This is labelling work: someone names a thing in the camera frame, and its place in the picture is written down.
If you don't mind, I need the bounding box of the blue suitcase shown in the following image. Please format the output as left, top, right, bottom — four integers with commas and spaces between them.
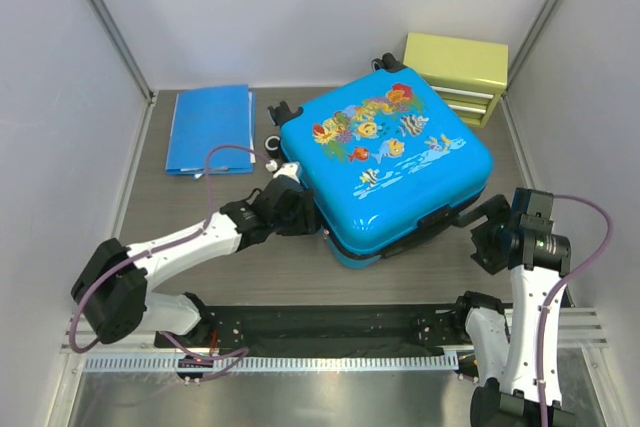
265, 53, 494, 268

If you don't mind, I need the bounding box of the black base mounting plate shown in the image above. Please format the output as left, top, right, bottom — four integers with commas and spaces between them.
176, 302, 473, 358

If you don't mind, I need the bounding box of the white slotted cable duct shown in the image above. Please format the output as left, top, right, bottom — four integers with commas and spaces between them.
83, 352, 459, 374

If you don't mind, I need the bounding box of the aluminium frame post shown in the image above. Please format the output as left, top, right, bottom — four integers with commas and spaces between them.
501, 0, 563, 98
87, 0, 155, 105

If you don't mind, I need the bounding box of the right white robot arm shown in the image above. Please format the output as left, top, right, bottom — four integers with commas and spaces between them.
450, 188, 577, 426

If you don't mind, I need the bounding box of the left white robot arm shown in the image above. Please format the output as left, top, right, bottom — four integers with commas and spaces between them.
71, 162, 319, 347

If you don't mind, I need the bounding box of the blue file folder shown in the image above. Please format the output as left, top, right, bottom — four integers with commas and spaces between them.
165, 84, 255, 176

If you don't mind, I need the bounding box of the right aluminium frame post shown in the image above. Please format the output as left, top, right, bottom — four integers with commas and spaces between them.
501, 0, 563, 98

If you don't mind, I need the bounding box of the olive green drawer box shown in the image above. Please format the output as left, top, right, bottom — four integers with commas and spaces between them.
403, 32, 509, 127

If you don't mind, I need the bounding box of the left aluminium frame post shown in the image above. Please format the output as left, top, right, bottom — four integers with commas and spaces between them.
87, 0, 155, 105

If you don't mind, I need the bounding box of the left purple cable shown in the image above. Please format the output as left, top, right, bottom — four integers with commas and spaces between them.
67, 144, 279, 408

